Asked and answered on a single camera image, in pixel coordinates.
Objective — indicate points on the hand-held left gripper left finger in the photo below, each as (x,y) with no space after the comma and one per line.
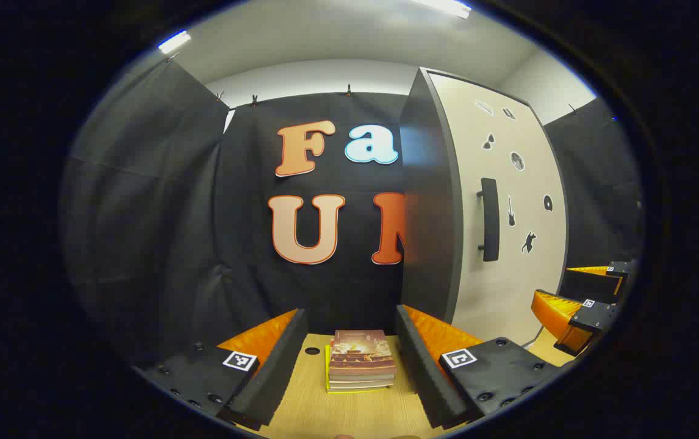
(276,372)

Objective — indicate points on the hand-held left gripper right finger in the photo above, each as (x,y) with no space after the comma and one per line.
(422,372)

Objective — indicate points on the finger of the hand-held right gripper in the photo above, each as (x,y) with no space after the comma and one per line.
(593,318)
(590,286)

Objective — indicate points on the cream cabinet door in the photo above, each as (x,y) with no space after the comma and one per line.
(508,292)

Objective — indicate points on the black table grommet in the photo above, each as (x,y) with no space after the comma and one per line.
(311,350)

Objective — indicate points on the yellow book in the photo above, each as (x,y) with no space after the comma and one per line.
(328,372)

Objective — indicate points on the thin brown book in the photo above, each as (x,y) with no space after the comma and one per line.
(362,381)

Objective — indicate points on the black backdrop cloth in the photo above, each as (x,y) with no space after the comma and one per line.
(203,213)
(593,183)

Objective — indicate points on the ceiling light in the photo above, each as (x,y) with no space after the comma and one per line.
(174,41)
(444,6)

